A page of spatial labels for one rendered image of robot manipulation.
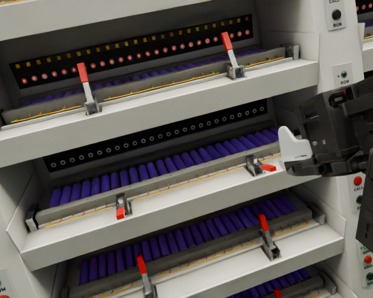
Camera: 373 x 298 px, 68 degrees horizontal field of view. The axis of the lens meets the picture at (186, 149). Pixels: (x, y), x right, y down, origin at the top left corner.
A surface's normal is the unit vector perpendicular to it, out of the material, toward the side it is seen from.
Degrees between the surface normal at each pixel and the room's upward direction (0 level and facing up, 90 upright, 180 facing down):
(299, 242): 16
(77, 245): 106
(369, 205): 92
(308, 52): 90
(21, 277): 90
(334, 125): 77
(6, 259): 90
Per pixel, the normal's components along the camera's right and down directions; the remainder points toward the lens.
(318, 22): 0.21, 0.14
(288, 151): -0.94, 0.26
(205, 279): -0.17, -0.88
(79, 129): 0.26, 0.40
